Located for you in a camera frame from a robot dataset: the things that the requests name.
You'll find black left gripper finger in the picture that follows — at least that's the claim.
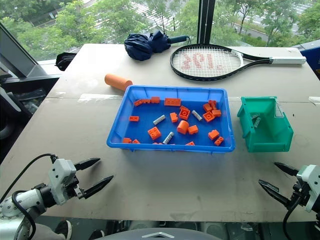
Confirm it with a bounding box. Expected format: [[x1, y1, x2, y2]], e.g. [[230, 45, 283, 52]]
[[73, 157, 101, 172], [82, 175, 115, 200]]

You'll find navy folded umbrella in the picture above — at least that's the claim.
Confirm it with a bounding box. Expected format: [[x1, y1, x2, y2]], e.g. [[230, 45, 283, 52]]
[[123, 30, 191, 62]]

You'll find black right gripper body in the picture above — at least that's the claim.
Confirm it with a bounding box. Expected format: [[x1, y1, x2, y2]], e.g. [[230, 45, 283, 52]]
[[290, 180, 310, 209]]

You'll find black shoe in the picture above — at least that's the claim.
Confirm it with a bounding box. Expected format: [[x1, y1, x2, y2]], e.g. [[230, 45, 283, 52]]
[[54, 219, 74, 240], [89, 229, 106, 240]]

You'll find green plastic bin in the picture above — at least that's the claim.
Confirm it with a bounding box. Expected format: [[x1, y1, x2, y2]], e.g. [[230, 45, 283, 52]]
[[236, 95, 295, 154]]

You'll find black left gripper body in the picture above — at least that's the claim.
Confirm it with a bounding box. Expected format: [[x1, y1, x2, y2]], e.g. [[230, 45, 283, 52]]
[[62, 174, 85, 200]]

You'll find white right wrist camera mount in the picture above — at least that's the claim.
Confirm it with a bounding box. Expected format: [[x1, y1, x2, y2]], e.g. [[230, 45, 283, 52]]
[[296, 164, 320, 214]]

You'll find dark blue plastic bin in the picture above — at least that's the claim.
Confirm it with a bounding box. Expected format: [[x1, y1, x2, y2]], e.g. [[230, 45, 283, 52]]
[[298, 41, 320, 81]]

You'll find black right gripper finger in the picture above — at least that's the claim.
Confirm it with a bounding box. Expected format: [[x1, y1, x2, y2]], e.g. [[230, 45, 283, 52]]
[[258, 179, 294, 210], [273, 162, 300, 177]]

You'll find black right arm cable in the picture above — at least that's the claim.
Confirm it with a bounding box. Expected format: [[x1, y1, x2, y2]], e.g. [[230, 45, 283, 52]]
[[283, 196, 301, 240]]

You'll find dark slanted panel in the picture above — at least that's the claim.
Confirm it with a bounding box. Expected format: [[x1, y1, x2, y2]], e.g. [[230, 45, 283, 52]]
[[0, 21, 41, 79]]

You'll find dark window frame post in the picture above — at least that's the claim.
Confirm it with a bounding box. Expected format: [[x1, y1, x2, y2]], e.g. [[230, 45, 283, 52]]
[[196, 0, 214, 46]]

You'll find blue plastic tray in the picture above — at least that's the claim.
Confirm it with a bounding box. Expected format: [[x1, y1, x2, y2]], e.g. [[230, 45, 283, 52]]
[[106, 84, 237, 153]]

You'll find orange plastic toy brick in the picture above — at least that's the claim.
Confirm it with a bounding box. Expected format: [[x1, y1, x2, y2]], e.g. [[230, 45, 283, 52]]
[[176, 120, 189, 135]]

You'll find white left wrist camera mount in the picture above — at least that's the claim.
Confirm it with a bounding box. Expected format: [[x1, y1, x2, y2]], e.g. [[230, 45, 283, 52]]
[[47, 158, 77, 206]]

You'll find black and white tennis racket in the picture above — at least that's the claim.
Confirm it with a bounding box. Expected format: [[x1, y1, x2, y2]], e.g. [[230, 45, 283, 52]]
[[169, 43, 307, 82]]

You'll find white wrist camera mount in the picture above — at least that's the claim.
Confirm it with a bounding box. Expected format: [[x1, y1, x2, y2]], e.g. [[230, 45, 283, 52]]
[[47, 158, 77, 206], [296, 164, 320, 214]]

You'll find orange foam cylinder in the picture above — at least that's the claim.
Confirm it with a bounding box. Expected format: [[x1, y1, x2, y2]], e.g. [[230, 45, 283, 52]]
[[104, 73, 134, 92]]

